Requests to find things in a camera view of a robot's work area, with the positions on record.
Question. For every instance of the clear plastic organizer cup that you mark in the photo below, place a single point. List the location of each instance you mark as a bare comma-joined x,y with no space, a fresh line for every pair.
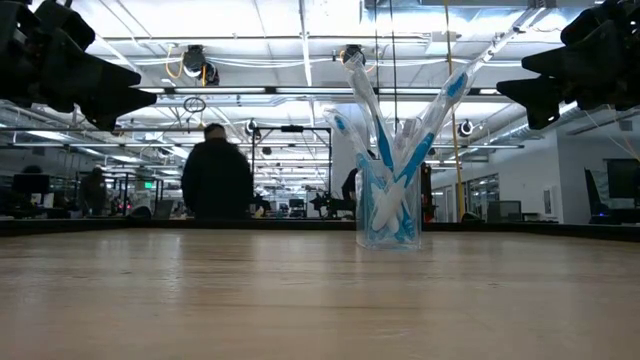
390,245

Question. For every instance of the black gantry frame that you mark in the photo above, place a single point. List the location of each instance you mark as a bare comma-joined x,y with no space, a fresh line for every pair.
290,129

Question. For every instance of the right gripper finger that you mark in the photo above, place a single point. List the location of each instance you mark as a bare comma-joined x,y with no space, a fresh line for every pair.
590,55
540,95

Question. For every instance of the person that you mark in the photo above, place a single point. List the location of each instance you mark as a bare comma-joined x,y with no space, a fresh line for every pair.
217,175
350,185
94,192

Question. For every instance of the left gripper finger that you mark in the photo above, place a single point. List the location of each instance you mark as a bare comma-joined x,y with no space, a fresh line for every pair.
85,70
112,105

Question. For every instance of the black red machine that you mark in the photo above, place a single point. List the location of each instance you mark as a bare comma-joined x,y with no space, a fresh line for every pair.
427,190

